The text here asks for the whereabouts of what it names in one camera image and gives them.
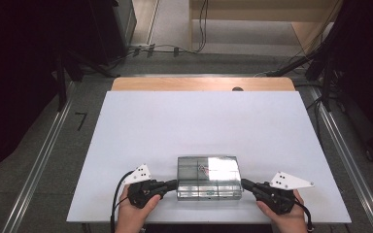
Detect black metal stand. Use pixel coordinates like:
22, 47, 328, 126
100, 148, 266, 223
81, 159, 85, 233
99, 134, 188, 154
305, 48, 338, 113
52, 51, 120, 113

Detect light wooden shelf unit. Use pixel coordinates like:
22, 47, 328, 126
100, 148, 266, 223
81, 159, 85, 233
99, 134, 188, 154
188, 0, 344, 56

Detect person's left hand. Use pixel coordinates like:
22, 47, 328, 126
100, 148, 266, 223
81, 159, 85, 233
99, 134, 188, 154
118, 185, 162, 228

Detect wooden table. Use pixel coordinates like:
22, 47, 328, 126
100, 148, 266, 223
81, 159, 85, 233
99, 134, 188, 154
111, 77, 296, 92

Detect dark curtain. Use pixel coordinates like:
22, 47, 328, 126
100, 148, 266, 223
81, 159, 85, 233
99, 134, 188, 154
0, 0, 95, 183
323, 0, 373, 163

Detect black stand bar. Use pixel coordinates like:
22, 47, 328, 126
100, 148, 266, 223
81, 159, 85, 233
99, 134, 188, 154
265, 52, 320, 78

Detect metal floor rail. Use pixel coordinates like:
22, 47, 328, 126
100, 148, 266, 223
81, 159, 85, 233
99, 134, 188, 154
307, 85, 373, 233
1, 81, 76, 233

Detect black floor cable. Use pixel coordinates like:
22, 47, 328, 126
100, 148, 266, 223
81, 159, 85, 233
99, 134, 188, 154
305, 96, 325, 144

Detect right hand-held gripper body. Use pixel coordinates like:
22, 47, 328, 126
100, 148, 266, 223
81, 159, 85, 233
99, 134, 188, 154
255, 171, 316, 216

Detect clear plastic compartment box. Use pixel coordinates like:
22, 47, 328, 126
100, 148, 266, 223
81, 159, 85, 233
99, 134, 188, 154
176, 155, 243, 202

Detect floor cables with plugs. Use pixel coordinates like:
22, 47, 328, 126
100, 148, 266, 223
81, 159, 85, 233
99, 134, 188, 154
122, 43, 198, 60

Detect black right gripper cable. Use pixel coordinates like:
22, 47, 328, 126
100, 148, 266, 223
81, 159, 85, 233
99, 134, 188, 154
293, 197, 315, 233

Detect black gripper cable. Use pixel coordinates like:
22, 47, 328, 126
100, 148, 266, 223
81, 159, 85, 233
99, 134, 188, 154
293, 197, 315, 233
110, 170, 134, 233

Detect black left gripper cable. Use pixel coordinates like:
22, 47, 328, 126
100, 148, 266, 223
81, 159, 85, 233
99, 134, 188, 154
110, 170, 134, 233

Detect person's right hand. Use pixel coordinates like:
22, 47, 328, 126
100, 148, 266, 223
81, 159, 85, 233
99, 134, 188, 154
255, 189, 309, 228

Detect black cabinet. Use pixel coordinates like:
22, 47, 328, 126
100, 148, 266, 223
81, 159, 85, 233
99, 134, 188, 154
88, 0, 138, 66

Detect white table board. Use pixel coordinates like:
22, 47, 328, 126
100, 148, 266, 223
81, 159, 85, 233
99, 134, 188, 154
66, 90, 353, 224

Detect black hanging cable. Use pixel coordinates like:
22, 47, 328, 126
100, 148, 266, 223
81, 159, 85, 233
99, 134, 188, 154
198, 0, 209, 53

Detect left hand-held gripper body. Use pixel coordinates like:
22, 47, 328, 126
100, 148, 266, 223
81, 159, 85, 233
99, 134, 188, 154
121, 163, 163, 210

